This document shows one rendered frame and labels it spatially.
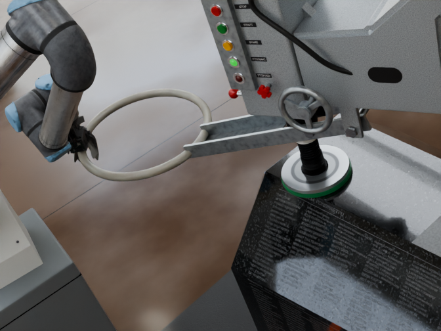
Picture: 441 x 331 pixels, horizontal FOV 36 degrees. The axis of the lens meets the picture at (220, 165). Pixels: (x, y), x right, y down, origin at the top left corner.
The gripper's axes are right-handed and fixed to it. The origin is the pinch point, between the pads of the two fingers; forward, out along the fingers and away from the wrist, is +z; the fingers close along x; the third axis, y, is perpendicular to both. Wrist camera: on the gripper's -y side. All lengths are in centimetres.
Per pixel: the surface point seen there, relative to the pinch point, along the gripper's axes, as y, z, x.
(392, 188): 47, -3, 100
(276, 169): 26, 0, 67
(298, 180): 37, -4, 74
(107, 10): -338, 109, -72
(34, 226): 26.4, 4.5, -18.0
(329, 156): 29, -4, 84
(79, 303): 52, 18, -3
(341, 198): 46, -2, 86
